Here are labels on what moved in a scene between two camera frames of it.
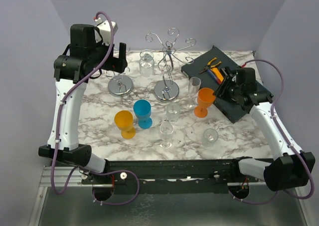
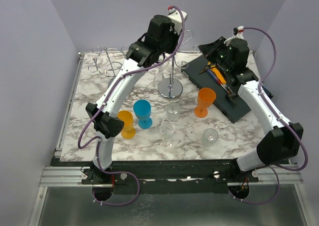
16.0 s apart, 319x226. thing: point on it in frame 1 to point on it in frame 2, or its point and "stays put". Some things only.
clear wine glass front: x=166 y=130 stays put
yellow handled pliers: x=208 y=65 stays put
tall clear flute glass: x=194 y=87 to x=159 y=79
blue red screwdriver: x=211 y=73 stays put
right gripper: x=222 y=91 to x=209 y=50
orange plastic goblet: x=205 y=98 stays put
